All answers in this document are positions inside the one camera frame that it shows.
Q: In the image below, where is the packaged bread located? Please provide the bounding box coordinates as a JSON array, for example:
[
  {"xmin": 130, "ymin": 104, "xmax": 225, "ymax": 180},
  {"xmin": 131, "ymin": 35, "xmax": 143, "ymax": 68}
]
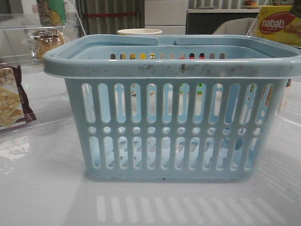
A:
[{"xmin": 22, "ymin": 29, "xmax": 66, "ymax": 61}]

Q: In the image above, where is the light blue plastic basket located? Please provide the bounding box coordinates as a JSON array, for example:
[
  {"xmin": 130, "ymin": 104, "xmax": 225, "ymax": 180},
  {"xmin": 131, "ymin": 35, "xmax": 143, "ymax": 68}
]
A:
[{"xmin": 43, "ymin": 34, "xmax": 301, "ymax": 181}]

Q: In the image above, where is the cream paper cup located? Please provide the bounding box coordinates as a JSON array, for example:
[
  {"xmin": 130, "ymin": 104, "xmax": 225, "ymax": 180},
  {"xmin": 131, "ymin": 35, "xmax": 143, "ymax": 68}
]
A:
[{"xmin": 117, "ymin": 28, "xmax": 162, "ymax": 35}]

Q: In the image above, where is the white drawer cabinet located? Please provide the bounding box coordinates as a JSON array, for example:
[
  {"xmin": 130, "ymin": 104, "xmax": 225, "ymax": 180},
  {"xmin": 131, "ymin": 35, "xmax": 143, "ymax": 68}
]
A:
[{"xmin": 144, "ymin": 0, "xmax": 188, "ymax": 34}]

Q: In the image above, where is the clear acrylic shelf left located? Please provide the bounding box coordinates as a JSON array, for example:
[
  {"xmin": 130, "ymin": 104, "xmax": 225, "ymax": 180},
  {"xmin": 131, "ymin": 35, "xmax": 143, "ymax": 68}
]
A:
[{"xmin": 0, "ymin": 0, "xmax": 88, "ymax": 132}]

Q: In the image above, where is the clear acrylic shelf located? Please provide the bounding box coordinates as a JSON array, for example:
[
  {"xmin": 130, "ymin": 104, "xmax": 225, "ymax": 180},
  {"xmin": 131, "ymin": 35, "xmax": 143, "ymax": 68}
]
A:
[
  {"xmin": 0, "ymin": 0, "xmax": 88, "ymax": 132},
  {"xmin": 248, "ymin": 0, "xmax": 301, "ymax": 125}
]

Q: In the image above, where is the beige chair back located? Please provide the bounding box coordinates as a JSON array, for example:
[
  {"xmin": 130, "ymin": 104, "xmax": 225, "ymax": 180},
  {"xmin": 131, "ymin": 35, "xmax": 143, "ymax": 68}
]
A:
[{"xmin": 213, "ymin": 18, "xmax": 258, "ymax": 35}]

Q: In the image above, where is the brown cracker snack package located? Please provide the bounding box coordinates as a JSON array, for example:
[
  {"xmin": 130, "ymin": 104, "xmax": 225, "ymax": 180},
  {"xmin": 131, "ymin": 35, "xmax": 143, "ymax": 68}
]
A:
[{"xmin": 0, "ymin": 66, "xmax": 37, "ymax": 130}]

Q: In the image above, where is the green cartoon snack package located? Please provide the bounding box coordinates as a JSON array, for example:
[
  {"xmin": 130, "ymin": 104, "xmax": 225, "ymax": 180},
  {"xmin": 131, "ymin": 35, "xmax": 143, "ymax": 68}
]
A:
[{"xmin": 36, "ymin": 0, "xmax": 66, "ymax": 26}]

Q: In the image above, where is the yellow nabati wafer box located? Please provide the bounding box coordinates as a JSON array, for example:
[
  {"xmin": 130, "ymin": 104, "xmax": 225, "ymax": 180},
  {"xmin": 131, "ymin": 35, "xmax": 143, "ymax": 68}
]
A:
[{"xmin": 252, "ymin": 6, "xmax": 301, "ymax": 47}]

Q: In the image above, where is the clear acrylic shelf right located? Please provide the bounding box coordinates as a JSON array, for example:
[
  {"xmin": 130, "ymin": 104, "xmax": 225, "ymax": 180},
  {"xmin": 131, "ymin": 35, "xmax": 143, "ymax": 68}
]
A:
[{"xmin": 248, "ymin": 0, "xmax": 301, "ymax": 125}]

